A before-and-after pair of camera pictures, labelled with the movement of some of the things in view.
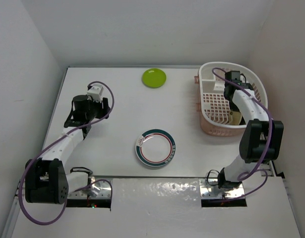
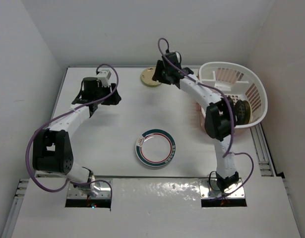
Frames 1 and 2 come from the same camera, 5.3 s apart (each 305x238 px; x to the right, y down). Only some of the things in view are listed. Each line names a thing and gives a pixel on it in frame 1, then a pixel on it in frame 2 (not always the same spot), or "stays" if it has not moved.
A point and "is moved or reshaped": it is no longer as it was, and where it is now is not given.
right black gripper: x=232 y=106 -> x=158 y=75
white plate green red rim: x=155 y=148 stays
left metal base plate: x=97 y=189 stays
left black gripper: x=103 y=108 -> x=111 y=99
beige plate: x=235 y=118 is moved or reshaped
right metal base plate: x=209 y=189 stays
